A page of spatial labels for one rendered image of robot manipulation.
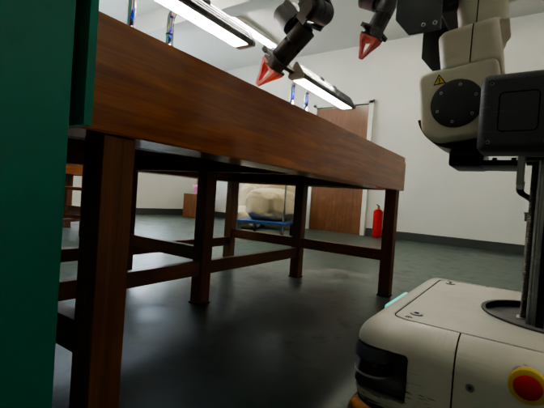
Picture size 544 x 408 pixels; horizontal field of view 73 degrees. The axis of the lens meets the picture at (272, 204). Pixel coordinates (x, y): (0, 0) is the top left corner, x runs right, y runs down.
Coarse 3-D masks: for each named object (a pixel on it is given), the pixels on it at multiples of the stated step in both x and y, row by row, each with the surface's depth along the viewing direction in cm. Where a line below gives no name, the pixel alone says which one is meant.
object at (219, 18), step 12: (180, 0) 106; (192, 0) 110; (204, 12) 114; (216, 12) 120; (216, 24) 120; (228, 24) 123; (240, 24) 132; (216, 36) 129; (240, 36) 128; (252, 36) 135; (240, 48) 138
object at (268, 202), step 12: (252, 192) 437; (264, 192) 429; (276, 192) 434; (288, 192) 450; (252, 204) 432; (264, 204) 426; (276, 204) 428; (288, 204) 439; (252, 216) 443; (264, 216) 428; (276, 216) 431; (288, 216) 448
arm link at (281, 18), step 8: (288, 0) 99; (312, 0) 91; (280, 8) 100; (288, 8) 99; (296, 8) 97; (304, 8) 92; (312, 8) 91; (280, 16) 100; (288, 16) 98; (296, 16) 95; (304, 16) 92; (280, 24) 101; (304, 24) 94; (312, 24) 97
